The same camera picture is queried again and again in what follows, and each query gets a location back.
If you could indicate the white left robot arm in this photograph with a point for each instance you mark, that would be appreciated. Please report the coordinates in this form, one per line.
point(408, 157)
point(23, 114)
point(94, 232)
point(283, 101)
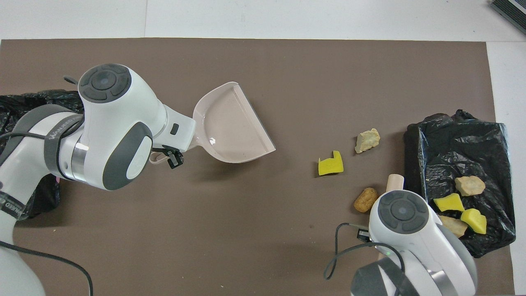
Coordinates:
point(115, 123)

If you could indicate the beige foam chunk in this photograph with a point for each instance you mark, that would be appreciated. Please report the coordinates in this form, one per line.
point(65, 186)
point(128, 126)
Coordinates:
point(469, 186)
point(367, 140)
point(456, 227)

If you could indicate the grey ribbed object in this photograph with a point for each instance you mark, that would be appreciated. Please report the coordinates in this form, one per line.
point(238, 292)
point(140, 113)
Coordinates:
point(511, 10)

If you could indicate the brown cork lump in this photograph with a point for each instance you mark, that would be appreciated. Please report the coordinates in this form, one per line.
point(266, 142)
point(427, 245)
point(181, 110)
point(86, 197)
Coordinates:
point(365, 200)

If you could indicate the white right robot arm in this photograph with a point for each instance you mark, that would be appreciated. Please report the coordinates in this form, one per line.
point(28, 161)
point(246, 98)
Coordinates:
point(411, 238)

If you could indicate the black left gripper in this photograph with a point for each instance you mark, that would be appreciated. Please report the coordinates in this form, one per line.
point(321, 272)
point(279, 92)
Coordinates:
point(174, 159)

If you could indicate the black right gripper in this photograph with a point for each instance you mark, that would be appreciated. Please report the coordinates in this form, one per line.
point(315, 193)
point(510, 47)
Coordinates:
point(363, 235)

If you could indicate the black trash bag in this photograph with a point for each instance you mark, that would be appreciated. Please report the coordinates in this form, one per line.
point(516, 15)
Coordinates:
point(45, 197)
point(448, 144)

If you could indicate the brown table mat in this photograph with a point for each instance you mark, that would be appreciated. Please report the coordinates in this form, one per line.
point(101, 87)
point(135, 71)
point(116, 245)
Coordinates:
point(287, 70)

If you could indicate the beige plastic dustpan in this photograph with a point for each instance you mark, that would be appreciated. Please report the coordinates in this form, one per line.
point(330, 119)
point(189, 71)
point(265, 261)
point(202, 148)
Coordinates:
point(230, 127)

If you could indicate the notched yellow sponge piece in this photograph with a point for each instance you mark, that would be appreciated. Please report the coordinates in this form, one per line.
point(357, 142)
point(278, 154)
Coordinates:
point(330, 166)

